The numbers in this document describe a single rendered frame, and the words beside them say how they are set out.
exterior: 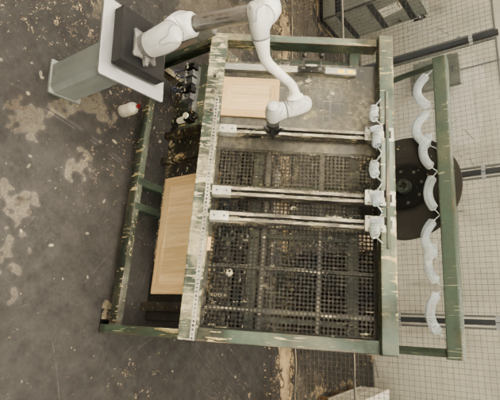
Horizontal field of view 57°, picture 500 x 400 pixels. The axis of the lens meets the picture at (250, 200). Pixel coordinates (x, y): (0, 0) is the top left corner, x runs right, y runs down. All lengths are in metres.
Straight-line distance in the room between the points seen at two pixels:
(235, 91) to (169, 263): 1.34
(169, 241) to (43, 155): 1.05
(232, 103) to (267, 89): 0.27
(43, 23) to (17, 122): 0.77
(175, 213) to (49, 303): 1.06
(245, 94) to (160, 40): 0.83
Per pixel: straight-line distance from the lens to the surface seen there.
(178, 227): 3.46
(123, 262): 3.48
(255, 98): 3.38
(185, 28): 2.97
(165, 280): 3.44
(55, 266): 3.36
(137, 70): 2.96
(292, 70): 3.47
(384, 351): 2.94
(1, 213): 3.20
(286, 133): 3.19
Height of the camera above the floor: 2.85
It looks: 35 degrees down
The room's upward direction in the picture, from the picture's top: 82 degrees clockwise
